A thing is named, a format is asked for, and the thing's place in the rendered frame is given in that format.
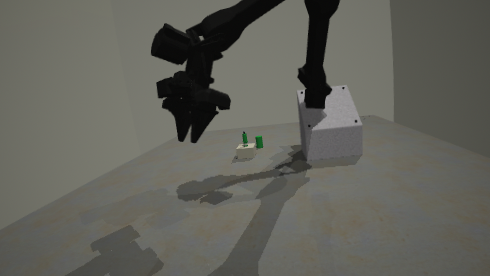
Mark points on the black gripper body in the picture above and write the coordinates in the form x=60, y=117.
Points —
x=204, y=97

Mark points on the green cylinder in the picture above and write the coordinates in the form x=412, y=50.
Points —
x=259, y=141

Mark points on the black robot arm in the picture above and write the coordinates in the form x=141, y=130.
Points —
x=223, y=28

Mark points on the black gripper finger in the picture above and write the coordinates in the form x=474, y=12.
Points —
x=183, y=121
x=201, y=117

